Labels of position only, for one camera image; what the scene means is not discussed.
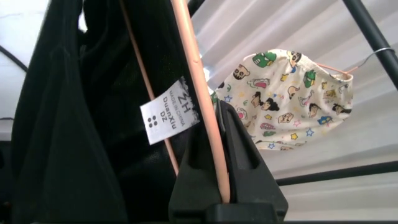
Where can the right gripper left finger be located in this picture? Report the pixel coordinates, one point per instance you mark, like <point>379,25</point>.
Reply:
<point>192,186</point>

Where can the cream printed garment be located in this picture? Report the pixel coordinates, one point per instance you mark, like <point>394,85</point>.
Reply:
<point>289,102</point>

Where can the black clothes rack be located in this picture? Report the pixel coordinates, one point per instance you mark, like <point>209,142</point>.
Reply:
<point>373,34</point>

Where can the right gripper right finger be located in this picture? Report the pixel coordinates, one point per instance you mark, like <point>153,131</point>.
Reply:
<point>252,186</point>

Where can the black garment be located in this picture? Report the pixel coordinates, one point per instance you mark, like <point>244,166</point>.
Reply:
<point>71,124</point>

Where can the pink clothes hanger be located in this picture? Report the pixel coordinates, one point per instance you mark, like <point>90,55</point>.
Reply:
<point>334,69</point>
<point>199,81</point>

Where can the white curtain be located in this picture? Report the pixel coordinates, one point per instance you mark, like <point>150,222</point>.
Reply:
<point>280,28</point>

